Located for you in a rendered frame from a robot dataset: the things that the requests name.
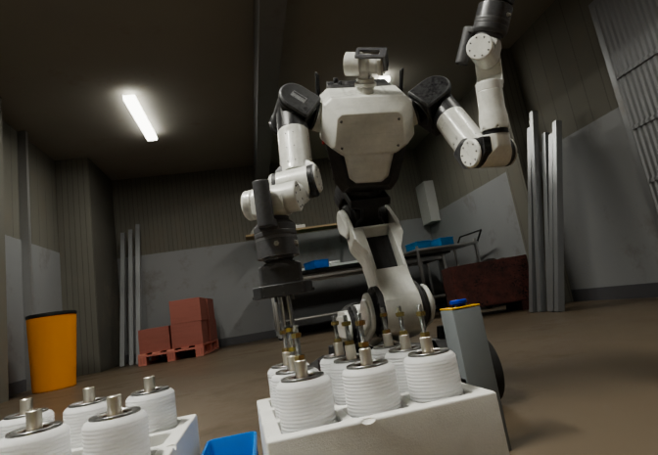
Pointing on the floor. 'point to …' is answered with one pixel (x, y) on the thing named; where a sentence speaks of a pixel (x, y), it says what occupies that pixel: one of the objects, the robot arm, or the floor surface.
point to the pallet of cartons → (181, 333)
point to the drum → (52, 350)
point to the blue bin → (233, 445)
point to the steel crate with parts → (490, 282)
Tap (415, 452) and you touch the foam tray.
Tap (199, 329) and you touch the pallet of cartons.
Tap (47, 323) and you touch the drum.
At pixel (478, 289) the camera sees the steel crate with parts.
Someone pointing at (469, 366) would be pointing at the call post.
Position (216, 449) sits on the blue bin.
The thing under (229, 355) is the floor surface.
